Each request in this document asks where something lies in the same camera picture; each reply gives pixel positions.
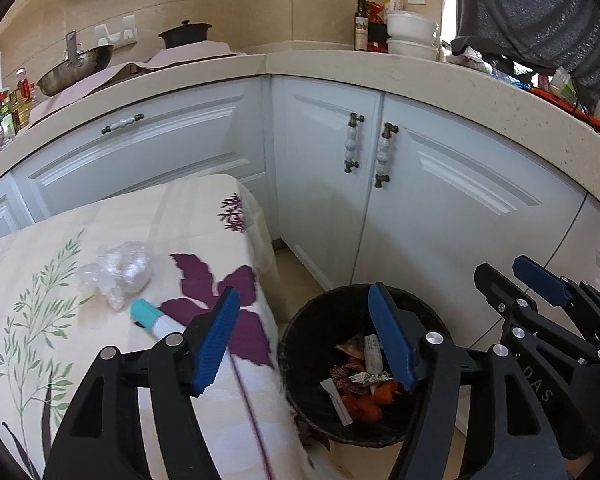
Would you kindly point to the white crumpled cloth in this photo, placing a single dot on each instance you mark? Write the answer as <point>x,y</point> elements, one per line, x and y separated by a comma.
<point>470,60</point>

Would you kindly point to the dark glass oil bottle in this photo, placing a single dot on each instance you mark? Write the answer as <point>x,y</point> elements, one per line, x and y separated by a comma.
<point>361,27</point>

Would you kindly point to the green packet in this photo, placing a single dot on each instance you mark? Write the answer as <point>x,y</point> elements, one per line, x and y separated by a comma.
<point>564,87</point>

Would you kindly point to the folded white paper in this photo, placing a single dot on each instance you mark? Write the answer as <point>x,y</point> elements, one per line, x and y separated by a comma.
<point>372,377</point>

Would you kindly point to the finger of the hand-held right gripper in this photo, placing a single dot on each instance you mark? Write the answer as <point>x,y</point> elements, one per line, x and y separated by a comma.
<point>502,290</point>
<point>540,277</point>

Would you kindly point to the white shallow bowl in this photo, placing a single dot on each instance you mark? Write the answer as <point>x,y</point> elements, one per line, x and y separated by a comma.
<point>412,50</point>

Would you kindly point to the group of condiment bottles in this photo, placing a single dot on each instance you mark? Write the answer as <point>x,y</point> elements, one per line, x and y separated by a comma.
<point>2,120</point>

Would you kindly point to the beige stone countertop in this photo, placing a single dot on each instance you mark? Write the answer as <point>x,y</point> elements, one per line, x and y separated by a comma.
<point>430,80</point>

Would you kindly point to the white wall hook rack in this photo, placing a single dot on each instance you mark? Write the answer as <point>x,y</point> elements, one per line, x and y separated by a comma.
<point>115,32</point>

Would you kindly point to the white lidded bowl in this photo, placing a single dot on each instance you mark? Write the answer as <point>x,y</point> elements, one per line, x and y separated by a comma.
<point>412,25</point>

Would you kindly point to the metal wok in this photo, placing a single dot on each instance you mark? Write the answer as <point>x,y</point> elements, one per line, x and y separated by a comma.
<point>75,70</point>

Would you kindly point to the floral tablecloth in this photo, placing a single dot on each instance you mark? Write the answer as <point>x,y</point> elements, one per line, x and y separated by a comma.
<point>130,220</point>

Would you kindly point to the red tray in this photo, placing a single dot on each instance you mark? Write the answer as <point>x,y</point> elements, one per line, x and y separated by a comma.
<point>580,117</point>

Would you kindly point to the blue plastic packet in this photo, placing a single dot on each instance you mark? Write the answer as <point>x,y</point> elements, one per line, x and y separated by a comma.
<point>510,78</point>

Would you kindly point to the white kitchen cabinet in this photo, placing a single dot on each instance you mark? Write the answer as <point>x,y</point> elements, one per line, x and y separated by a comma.
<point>455,220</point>

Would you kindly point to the dark red patterned wrapper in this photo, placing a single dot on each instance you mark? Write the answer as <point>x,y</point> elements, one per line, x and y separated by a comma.
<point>345,377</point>

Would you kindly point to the clear plastic wrap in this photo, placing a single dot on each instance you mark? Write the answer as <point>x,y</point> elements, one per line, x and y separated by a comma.
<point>125,270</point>

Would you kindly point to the pale pink stove cover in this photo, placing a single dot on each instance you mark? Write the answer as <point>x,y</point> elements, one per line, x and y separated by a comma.
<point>130,72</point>

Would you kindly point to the small white bottle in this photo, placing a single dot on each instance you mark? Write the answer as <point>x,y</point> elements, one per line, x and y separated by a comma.
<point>373,355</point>

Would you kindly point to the black trash bin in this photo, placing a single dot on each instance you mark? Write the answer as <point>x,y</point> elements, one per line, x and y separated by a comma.
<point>305,350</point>

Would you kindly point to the red packets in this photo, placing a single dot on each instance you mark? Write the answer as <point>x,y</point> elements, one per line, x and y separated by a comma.
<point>377,30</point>

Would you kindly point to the dark grey cloth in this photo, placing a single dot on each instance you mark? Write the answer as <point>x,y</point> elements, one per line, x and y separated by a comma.
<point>540,5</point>

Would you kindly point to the white tube with teal cap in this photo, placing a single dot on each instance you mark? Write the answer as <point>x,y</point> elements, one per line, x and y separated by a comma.
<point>152,317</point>

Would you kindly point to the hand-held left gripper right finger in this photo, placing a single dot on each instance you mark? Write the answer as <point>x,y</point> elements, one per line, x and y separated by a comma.
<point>392,345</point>

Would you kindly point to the orange plastic bag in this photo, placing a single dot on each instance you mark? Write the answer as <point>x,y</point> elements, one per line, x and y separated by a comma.
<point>367,407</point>

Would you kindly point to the white paper strip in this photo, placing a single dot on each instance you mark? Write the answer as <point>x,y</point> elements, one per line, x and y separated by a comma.
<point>336,400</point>

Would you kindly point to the black pot with lid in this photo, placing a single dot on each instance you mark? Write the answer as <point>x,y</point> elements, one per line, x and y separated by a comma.
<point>185,36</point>

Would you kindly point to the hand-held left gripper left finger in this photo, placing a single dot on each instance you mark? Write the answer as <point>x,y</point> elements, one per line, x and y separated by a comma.
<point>215,345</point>

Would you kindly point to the brown triangular wrapper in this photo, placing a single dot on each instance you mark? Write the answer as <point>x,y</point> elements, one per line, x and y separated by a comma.
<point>351,349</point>

